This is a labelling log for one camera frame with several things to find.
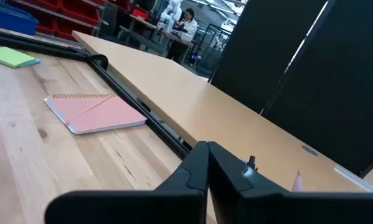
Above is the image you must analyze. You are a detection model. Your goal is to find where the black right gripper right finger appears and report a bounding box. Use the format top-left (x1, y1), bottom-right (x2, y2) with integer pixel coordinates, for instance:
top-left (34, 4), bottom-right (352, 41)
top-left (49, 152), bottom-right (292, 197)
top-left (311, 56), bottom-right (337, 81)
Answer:
top-left (207, 141), bottom-right (373, 224)

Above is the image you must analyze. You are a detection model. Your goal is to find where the green sticky note pad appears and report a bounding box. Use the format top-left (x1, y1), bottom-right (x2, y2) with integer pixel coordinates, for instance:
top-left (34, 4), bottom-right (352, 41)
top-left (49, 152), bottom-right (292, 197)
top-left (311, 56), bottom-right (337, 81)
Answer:
top-left (0, 46), bottom-right (41, 69)

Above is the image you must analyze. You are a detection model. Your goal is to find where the white humanoid robot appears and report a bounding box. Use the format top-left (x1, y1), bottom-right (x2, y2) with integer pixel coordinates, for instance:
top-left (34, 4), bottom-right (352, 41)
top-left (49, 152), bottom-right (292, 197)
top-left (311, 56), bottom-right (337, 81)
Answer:
top-left (157, 0), bottom-right (184, 32)

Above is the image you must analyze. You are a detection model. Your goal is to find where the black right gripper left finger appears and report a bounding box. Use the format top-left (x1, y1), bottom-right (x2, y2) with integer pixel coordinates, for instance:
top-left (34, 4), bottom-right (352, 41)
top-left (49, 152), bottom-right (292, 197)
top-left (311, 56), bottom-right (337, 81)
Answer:
top-left (44, 141), bottom-right (210, 224)

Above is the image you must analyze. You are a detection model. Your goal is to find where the wooden workbench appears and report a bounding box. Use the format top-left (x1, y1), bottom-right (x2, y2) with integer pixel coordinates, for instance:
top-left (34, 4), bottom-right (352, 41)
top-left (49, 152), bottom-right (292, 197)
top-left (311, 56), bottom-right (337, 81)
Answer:
top-left (119, 14), bottom-right (196, 55)

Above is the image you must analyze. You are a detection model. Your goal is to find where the black workstation frame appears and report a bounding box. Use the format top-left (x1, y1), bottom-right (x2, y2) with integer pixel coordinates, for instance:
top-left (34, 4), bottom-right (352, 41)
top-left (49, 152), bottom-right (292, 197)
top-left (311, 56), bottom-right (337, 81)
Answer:
top-left (191, 23), bottom-right (234, 78)

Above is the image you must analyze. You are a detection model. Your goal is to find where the red storage bin shelf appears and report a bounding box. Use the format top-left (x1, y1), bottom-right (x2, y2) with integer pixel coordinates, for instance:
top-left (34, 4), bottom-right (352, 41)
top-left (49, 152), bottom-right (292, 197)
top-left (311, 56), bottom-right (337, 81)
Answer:
top-left (5, 0), bottom-right (108, 42)

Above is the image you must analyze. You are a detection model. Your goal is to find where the pink spiral notebook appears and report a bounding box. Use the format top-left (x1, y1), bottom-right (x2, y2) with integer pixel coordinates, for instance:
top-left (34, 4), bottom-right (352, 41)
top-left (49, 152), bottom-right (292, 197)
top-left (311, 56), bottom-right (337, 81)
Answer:
top-left (44, 93), bottom-right (148, 135)

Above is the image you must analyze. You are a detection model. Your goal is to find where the blue storage bin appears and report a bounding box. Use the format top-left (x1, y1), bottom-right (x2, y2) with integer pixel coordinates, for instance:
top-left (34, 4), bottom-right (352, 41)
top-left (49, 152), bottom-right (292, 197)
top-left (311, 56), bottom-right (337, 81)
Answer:
top-left (0, 0), bottom-right (40, 36)

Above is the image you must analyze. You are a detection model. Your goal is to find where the black partition panel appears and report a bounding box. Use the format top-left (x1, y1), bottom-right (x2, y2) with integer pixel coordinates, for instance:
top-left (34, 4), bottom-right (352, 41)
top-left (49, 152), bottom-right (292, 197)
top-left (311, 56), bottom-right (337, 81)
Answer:
top-left (260, 0), bottom-right (373, 179)
top-left (209, 0), bottom-right (329, 114)

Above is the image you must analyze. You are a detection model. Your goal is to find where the person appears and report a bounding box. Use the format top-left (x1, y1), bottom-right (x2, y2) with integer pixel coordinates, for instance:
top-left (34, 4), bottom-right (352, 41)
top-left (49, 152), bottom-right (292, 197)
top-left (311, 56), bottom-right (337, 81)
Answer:
top-left (166, 7), bottom-right (199, 63)

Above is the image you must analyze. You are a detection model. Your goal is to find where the grey desk cable grommet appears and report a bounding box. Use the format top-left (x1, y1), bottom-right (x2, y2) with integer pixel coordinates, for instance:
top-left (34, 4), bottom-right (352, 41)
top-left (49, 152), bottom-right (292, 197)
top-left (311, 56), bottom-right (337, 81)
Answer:
top-left (300, 145), bottom-right (319, 157)

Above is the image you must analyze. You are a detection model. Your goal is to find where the light wood desk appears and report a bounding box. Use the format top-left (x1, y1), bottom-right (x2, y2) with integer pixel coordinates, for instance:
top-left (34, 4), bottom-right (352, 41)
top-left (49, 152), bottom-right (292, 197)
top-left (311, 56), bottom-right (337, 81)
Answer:
top-left (72, 30), bottom-right (373, 192)

